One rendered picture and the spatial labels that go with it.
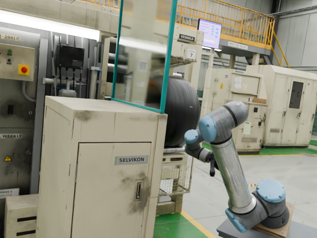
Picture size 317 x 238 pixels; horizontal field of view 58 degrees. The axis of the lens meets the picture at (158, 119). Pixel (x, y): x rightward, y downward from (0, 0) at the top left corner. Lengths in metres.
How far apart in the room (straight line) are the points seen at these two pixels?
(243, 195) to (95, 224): 0.75
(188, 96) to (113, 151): 1.12
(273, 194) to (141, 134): 0.84
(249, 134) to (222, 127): 5.77
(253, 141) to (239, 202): 5.67
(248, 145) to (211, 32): 2.75
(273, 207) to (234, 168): 0.39
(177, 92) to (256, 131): 5.28
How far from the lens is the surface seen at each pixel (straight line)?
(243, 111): 1.33
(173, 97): 2.04
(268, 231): 1.89
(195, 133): 1.83
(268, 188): 1.70
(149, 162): 1.21
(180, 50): 2.58
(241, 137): 6.91
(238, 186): 1.50
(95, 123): 1.07
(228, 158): 1.38
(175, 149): 2.24
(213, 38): 6.52
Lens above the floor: 1.38
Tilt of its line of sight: 7 degrees down
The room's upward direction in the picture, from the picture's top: 7 degrees clockwise
